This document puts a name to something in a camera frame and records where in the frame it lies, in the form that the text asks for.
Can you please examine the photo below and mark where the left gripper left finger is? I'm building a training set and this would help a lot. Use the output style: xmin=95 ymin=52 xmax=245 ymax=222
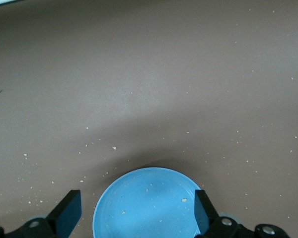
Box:
xmin=0 ymin=189 xmax=82 ymax=238

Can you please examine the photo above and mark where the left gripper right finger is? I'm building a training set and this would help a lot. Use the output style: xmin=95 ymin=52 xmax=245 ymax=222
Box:
xmin=195 ymin=189 xmax=289 ymax=238

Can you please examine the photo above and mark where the blue plate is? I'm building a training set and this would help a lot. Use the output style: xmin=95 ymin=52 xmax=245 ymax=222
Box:
xmin=92 ymin=167 xmax=202 ymax=238

